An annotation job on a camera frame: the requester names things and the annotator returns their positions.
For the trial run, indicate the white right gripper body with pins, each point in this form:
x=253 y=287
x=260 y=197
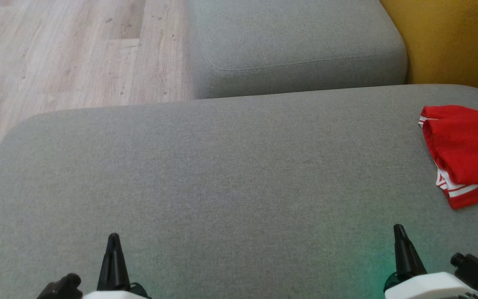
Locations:
x=430 y=286

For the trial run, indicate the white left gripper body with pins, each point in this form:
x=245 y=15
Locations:
x=114 y=295

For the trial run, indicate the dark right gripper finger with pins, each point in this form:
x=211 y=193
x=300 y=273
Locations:
x=407 y=253

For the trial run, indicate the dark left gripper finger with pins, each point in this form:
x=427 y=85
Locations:
x=113 y=265

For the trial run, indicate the red and white jersey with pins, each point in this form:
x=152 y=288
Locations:
x=467 y=145

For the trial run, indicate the large grey fabric sofa seat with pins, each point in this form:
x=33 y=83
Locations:
x=222 y=174

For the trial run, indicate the small grey fabric sofa cushion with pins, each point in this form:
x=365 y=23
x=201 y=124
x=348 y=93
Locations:
x=297 y=37

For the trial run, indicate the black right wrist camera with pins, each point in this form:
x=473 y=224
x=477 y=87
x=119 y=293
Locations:
x=473 y=270

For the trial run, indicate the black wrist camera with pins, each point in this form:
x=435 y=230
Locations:
x=473 y=270
x=62 y=286

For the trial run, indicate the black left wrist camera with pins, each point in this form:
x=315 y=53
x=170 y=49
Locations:
x=62 y=286

